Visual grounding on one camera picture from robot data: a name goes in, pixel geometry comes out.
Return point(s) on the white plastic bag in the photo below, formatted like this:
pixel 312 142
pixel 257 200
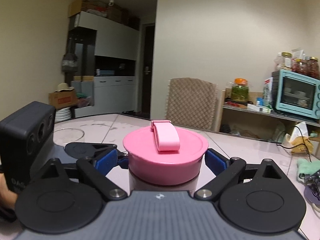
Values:
pixel 302 132

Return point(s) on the wooden shelf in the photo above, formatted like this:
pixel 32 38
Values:
pixel 221 115

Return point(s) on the clear jar yellow lid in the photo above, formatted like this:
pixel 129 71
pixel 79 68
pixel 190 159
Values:
pixel 285 62

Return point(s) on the cardboard boxes on cabinet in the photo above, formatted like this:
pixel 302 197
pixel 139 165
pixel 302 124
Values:
pixel 75 7

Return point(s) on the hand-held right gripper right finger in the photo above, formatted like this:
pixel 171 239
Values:
pixel 217 162

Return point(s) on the white plastic pouch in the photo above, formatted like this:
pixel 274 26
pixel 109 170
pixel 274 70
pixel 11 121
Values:
pixel 298 53

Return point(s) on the flat white box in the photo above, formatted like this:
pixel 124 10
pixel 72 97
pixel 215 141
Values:
pixel 258 108

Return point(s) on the clear dimpled glass cup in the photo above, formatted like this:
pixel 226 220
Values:
pixel 75 131

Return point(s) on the white security camera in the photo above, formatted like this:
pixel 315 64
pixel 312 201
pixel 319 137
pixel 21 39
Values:
pixel 111 2

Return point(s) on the white red carton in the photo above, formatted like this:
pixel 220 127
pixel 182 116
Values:
pixel 268 90

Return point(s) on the light blue toaster oven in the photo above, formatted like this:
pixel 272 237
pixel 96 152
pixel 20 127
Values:
pixel 280 92

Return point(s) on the dark door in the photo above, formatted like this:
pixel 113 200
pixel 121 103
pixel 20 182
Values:
pixel 147 67

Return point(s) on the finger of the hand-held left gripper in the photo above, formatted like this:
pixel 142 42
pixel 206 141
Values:
pixel 82 149
pixel 123 161

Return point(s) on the pink bottle cap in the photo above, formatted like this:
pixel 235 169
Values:
pixel 162 165

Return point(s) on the white grey tall cabinet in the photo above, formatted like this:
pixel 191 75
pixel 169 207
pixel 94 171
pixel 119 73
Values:
pixel 112 40

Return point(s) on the green pickle jar orange lid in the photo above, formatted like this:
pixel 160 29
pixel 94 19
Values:
pixel 240 91

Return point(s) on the small blue box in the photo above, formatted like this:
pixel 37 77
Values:
pixel 260 102

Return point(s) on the stack of white plates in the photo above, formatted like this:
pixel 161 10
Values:
pixel 63 116

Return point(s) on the pink printed bottle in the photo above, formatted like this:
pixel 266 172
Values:
pixel 162 188

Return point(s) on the purple round object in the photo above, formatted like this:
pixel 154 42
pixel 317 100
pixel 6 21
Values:
pixel 311 192

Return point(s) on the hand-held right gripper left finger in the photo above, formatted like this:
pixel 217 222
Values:
pixel 107 161

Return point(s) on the brown cardboard box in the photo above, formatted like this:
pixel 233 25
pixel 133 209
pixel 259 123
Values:
pixel 62 101

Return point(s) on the red pickle jar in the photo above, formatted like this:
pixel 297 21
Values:
pixel 299 67
pixel 313 68

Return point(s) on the person's left hand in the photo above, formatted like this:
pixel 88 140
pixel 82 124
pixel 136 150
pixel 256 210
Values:
pixel 6 197

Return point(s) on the straw hat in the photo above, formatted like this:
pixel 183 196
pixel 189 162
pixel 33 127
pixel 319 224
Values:
pixel 64 88

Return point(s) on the mint green cloth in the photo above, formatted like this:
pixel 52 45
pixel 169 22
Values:
pixel 306 167

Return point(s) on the grey hanging bag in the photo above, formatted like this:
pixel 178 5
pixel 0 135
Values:
pixel 69 62

